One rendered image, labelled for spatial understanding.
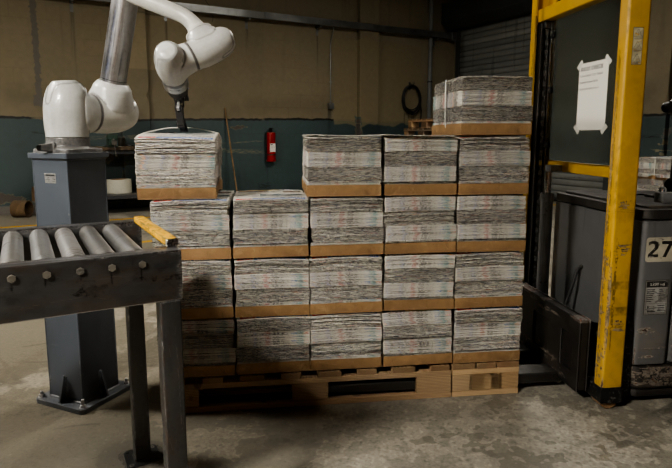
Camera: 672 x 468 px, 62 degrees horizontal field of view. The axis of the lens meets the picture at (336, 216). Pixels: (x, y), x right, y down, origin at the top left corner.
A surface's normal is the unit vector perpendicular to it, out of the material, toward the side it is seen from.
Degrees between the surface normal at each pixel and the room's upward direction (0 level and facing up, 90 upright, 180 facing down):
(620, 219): 90
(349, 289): 90
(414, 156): 90
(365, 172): 90
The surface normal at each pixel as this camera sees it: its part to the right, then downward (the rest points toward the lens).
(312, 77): 0.49, 0.13
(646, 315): 0.13, 0.14
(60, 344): -0.40, 0.13
